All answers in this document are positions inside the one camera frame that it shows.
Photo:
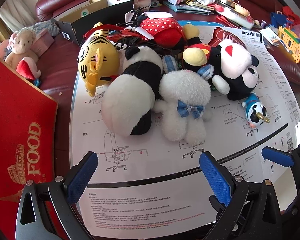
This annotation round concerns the pink gift box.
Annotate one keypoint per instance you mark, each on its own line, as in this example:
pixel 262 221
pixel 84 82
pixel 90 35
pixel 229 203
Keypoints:
pixel 42 41

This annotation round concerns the black cardboard box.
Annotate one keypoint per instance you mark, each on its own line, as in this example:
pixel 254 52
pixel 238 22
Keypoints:
pixel 95 27

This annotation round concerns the yellow tiger plush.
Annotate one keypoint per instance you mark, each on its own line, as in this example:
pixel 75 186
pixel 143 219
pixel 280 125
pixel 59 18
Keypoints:
pixel 97 55

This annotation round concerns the dark teal booklet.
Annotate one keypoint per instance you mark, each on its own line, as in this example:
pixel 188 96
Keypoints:
pixel 187 8

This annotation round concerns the grey cloth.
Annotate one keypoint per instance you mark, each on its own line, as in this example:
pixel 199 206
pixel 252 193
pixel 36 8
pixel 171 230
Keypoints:
pixel 47 27

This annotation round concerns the blue bag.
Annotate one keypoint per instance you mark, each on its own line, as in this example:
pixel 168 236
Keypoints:
pixel 280 18

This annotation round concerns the white instruction sheet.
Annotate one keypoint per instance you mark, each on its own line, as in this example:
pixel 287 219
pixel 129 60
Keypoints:
pixel 73 130
pixel 145 205

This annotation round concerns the red toy helicopter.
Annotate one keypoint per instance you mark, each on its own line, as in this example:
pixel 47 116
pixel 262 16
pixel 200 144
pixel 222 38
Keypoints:
pixel 126 33

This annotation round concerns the yellow plastic block toy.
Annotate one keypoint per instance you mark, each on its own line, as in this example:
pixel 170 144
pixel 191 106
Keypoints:
pixel 291 42

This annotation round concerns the beige teddy bear plush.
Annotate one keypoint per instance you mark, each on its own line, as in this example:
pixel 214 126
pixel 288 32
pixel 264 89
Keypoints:
pixel 22 40

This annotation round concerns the cow figurine with gold horns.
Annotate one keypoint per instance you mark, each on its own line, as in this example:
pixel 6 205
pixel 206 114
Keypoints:
pixel 256 113

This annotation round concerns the red foil rose balloon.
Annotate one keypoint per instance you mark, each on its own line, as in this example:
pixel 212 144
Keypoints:
pixel 223 36

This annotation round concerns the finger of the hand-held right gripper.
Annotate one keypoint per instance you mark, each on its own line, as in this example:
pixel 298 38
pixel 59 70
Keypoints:
pixel 277 156

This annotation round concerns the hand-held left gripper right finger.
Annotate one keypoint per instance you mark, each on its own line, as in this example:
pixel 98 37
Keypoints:
pixel 215 180

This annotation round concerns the black mouse plush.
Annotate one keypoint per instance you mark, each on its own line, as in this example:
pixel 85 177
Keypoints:
pixel 237 62

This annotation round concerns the white curtain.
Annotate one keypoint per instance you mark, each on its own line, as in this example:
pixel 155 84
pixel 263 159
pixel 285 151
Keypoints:
pixel 15 10

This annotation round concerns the red polka dot plush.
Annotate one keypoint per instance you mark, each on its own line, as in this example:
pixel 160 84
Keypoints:
pixel 162 27

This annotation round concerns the white leaflet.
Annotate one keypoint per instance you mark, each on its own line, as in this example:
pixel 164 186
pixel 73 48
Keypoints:
pixel 270 36

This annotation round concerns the black white panda plush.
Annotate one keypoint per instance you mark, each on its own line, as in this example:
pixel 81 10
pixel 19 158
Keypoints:
pixel 130 97

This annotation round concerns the red gold printed box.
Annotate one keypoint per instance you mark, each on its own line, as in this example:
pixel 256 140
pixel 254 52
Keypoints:
pixel 15 130

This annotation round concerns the white fluffy bunny plush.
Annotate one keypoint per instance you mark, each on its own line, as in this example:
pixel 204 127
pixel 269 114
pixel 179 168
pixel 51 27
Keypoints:
pixel 182 87

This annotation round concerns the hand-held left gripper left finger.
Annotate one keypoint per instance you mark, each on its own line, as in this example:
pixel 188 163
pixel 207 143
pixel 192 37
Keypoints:
pixel 82 176

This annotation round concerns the red bag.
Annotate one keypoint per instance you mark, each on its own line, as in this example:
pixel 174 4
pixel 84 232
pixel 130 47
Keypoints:
pixel 293 13

